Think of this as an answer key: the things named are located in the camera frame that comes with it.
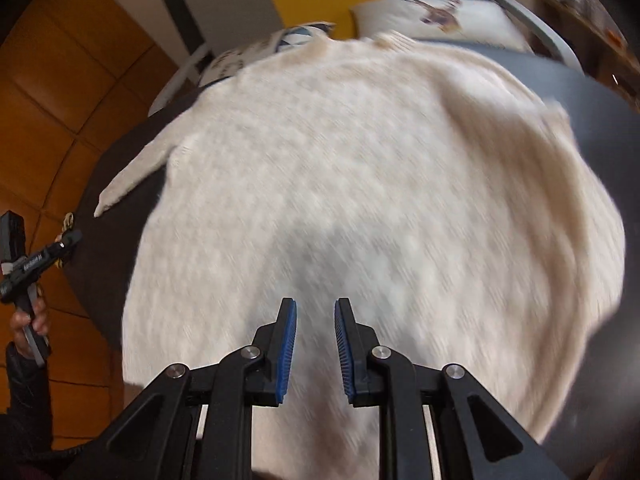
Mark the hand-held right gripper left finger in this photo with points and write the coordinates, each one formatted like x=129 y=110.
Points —
x=287 y=350

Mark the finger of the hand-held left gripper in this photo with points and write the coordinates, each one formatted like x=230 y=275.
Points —
x=67 y=242

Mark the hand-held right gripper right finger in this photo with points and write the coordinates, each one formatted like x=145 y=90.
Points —
x=345 y=355

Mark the cream knit sweater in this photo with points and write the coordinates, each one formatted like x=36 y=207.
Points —
x=350 y=185

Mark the person's left forearm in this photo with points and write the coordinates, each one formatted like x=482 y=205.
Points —
x=30 y=400

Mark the person's left hand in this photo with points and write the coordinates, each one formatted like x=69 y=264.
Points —
x=22 y=322

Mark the person's dark clothing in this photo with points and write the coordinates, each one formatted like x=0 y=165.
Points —
x=25 y=465

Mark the geometric print pillow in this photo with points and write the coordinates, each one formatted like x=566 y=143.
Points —
x=235 y=60

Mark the black leather ottoman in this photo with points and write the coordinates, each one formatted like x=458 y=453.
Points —
x=600 y=135

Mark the white deer print pillow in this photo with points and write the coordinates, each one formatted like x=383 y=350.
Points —
x=475 y=22

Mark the grey yellow blue sofa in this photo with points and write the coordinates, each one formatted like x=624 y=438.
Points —
x=540 y=25

